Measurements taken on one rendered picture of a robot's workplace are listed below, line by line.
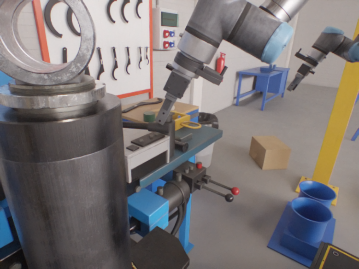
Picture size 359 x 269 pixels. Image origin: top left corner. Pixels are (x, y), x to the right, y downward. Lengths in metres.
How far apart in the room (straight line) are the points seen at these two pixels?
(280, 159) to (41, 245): 3.08
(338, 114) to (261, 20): 2.28
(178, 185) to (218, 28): 0.66
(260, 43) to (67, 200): 0.48
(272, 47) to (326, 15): 10.46
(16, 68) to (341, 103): 2.63
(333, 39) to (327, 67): 9.51
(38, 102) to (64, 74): 0.05
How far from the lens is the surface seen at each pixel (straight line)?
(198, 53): 0.55
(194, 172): 1.08
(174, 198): 0.97
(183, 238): 2.01
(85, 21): 0.38
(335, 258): 1.94
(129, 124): 0.67
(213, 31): 0.55
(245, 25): 0.55
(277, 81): 7.21
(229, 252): 2.13
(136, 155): 0.87
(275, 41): 0.56
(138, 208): 0.86
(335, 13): 10.99
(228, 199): 1.00
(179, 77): 0.54
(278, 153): 3.27
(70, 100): 0.38
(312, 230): 2.14
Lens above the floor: 1.58
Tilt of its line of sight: 23 degrees down
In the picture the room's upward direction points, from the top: 2 degrees clockwise
